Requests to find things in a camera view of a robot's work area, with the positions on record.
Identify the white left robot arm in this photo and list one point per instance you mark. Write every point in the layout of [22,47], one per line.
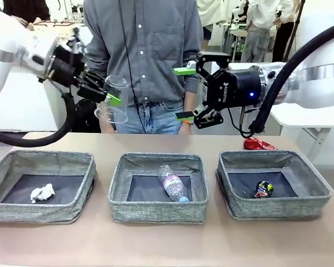
[14,47]

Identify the black backpack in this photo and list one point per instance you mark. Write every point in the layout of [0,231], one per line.
[85,119]

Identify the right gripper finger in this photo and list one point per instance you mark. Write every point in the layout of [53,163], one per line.
[208,118]
[211,59]

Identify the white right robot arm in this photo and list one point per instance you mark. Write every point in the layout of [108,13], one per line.
[317,80]

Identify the clear plastic cup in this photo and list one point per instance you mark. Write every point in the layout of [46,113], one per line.
[115,111]

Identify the person in white shirt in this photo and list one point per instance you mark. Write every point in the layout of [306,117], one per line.
[259,36]

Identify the person's left hand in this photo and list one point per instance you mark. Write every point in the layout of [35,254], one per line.
[187,129]

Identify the red wrapper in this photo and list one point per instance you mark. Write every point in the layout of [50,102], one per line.
[253,143]

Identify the black tripod pole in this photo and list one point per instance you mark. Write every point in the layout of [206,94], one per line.
[295,30]

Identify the grey fabric basket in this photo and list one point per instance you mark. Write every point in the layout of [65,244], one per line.
[156,212]
[278,208]
[41,212]

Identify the person's left forearm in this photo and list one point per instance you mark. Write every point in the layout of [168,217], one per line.
[190,100]

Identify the person in black clothes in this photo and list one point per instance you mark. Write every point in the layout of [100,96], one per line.
[25,9]

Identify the person in black trousers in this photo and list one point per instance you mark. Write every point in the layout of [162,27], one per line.
[282,39]

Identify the white tissue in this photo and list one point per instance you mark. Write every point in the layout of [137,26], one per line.
[43,192]

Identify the orange smartwatch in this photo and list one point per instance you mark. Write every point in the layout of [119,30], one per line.
[187,122]

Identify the person in grey shirt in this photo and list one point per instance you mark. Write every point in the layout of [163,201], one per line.
[156,41]

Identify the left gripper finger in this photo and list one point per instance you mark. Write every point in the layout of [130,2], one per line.
[100,96]
[96,80]

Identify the crushed black soda can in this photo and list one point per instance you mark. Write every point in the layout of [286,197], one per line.
[263,189]

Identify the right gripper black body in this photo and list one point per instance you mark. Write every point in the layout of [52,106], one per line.
[233,89]

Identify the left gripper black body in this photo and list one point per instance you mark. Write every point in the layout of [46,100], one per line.
[66,68]

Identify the clear plastic water bottle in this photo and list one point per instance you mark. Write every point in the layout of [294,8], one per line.
[172,183]

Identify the printed wooden crate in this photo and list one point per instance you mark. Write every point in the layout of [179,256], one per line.
[54,24]

